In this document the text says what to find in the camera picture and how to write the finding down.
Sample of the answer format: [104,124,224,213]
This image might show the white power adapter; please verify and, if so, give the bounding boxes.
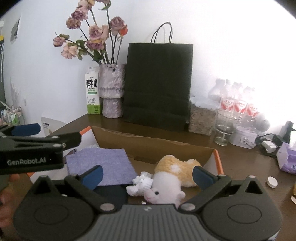
[261,140,277,153]

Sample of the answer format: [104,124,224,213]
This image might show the purple textured vase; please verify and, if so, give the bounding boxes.
[99,64,126,118]

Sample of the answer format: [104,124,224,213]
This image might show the clear jar of grains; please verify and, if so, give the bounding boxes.
[188,96,220,136]

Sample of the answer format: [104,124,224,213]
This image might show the white bottle cap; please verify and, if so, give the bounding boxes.
[266,176,278,189]

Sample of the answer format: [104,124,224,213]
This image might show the black paper bag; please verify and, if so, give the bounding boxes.
[123,31,193,131]

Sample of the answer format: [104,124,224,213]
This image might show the person's left hand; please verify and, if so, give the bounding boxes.
[1,173,32,230]

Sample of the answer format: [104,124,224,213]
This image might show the white leaning board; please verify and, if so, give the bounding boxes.
[41,116,66,136]

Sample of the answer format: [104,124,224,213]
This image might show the pack of water bottles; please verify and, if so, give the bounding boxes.
[208,79,259,127]

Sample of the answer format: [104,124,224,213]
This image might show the yellow white plush toy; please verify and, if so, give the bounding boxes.
[144,155,201,208]

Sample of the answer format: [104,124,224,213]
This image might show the empty clear glass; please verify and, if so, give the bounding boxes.
[215,110,238,146]

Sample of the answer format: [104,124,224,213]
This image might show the orange cardboard box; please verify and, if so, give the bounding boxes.
[80,126,224,175]

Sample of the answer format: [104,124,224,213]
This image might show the dried rose bouquet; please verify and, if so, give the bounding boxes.
[53,1,128,65]

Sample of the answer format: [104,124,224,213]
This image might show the green white milk carton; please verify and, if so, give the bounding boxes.
[85,66,101,114]

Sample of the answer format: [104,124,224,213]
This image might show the purple cloth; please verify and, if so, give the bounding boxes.
[66,148,137,186]

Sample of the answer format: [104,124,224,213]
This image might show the black pouch case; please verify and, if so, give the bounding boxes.
[94,185,128,206]

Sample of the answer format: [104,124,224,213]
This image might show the purple tissue pack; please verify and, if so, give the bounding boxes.
[276,143,296,175]

